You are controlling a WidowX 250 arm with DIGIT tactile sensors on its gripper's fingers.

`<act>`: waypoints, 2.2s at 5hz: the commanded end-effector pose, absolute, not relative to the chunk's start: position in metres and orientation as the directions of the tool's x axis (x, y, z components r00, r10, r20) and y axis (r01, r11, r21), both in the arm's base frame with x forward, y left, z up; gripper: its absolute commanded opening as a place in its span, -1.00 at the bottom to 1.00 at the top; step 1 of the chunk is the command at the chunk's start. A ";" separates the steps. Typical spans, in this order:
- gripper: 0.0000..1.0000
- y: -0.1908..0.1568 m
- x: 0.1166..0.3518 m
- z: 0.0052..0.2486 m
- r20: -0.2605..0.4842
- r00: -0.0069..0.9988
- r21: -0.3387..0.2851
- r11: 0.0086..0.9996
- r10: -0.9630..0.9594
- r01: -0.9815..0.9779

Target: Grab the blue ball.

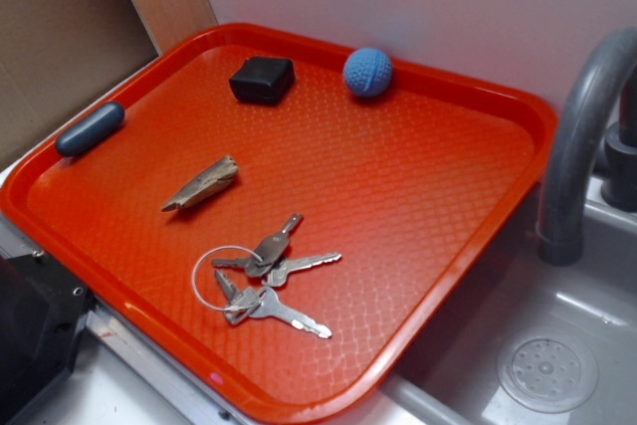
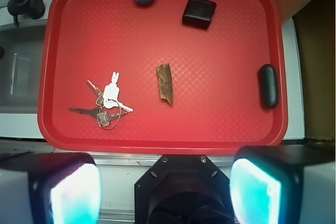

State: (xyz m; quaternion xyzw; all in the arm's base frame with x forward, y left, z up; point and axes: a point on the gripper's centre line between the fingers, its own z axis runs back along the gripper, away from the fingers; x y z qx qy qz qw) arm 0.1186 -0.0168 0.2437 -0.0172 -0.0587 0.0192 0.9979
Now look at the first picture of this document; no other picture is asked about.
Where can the blue textured ball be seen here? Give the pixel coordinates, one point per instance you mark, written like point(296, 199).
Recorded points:
point(367, 72)

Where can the orange plastic tray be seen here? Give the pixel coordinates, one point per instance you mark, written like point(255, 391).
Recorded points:
point(409, 187)

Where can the silver key upper right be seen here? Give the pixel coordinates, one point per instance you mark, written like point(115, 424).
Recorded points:
point(272, 248)

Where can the silver key middle right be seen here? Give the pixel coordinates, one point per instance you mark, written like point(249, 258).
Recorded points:
point(279, 274)

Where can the brown wood piece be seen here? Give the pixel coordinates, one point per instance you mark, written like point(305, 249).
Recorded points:
point(209, 182)

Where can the black rectangular block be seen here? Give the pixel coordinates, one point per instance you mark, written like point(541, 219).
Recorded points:
point(263, 80)

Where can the silver key lower right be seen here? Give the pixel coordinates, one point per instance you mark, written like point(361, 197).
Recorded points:
point(265, 304)

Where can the small silver key left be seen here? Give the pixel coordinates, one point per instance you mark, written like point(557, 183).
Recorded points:
point(228, 288)

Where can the dark blue capsule object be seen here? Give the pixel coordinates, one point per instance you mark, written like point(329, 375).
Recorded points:
point(88, 132)

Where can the grey plastic sink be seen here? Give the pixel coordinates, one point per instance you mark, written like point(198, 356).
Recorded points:
point(449, 373)

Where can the grey curved faucet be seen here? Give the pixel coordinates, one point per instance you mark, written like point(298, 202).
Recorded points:
point(597, 125)

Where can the sink drain strainer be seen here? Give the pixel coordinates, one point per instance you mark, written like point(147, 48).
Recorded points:
point(547, 370)

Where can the brown cardboard panel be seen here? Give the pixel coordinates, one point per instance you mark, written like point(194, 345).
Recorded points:
point(57, 56)

